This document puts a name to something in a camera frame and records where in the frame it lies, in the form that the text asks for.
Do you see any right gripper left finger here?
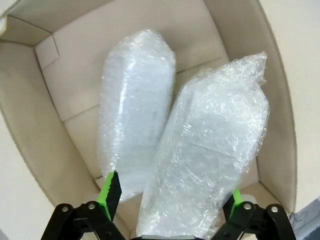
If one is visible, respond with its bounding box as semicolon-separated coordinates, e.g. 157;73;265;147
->
47;170;126;240

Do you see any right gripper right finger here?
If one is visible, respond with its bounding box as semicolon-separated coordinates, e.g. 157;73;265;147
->
212;187;297;240

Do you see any bubble-wrapped clock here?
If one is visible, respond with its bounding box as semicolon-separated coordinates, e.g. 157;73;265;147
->
136;51;272;240
96;29;177;203

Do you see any open cardboard box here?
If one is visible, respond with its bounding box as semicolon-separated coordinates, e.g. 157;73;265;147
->
0;0;320;240

